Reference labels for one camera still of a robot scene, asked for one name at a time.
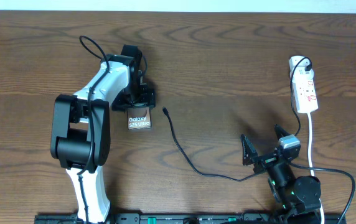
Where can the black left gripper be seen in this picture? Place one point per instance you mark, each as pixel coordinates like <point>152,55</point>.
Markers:
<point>147,100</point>

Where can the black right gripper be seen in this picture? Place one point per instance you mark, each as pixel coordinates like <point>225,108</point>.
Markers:
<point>250,154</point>

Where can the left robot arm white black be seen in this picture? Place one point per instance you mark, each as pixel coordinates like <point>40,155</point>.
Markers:
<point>80,137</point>

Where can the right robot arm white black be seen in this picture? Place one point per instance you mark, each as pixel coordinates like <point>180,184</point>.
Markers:
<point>298,195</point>

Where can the white power strip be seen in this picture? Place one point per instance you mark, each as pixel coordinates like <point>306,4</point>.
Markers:
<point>302,78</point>

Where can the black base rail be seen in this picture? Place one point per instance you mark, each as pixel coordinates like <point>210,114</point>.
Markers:
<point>135,218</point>

